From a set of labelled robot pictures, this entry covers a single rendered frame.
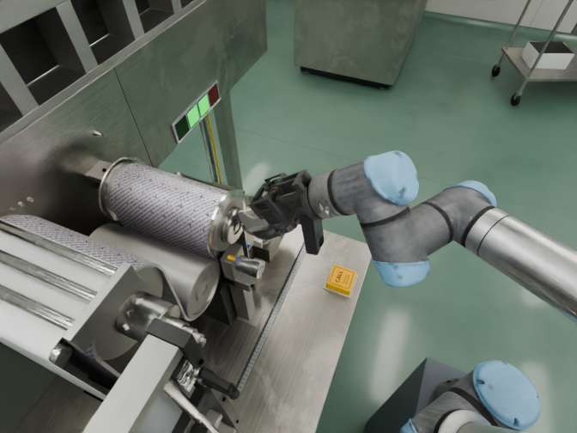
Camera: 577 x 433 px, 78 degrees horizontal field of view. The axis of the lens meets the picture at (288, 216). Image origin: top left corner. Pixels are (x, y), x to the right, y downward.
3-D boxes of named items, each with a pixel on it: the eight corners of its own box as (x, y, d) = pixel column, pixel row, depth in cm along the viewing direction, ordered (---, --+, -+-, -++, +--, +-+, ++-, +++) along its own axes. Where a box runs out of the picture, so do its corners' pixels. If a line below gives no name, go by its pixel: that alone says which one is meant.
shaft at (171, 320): (199, 357, 49) (195, 350, 47) (163, 341, 51) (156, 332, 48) (211, 337, 51) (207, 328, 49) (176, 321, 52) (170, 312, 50)
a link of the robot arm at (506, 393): (525, 416, 73) (564, 401, 63) (480, 457, 69) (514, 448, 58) (477, 364, 80) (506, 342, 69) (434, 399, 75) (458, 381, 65)
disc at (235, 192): (214, 272, 73) (203, 222, 63) (211, 271, 73) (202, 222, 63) (246, 224, 83) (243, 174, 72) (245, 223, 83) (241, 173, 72)
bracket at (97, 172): (108, 186, 76) (104, 179, 74) (86, 179, 77) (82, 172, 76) (123, 171, 79) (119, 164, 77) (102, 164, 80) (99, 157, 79)
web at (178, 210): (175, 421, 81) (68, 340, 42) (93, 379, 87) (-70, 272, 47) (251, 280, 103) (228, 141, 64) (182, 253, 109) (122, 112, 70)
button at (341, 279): (349, 295, 101) (349, 291, 99) (325, 287, 102) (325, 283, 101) (355, 276, 105) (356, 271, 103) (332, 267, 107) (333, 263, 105)
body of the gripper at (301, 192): (263, 179, 67) (311, 160, 59) (289, 210, 71) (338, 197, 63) (244, 207, 63) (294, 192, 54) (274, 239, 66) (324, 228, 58)
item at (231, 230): (230, 216, 67) (247, 204, 74) (221, 214, 68) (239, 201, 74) (226, 250, 71) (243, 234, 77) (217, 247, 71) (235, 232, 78)
